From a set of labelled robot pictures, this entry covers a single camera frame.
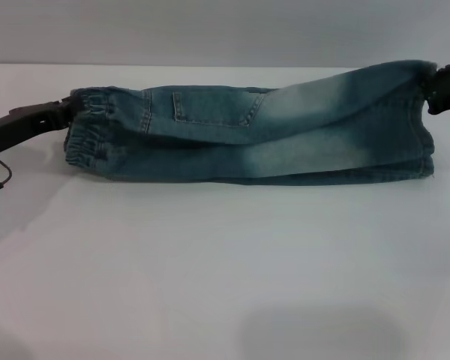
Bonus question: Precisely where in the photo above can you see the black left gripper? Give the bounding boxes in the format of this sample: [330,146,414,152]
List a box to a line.
[0,95,80,155]

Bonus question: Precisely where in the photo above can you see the blue denim shorts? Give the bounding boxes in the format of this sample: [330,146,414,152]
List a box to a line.
[62,58,438,188]

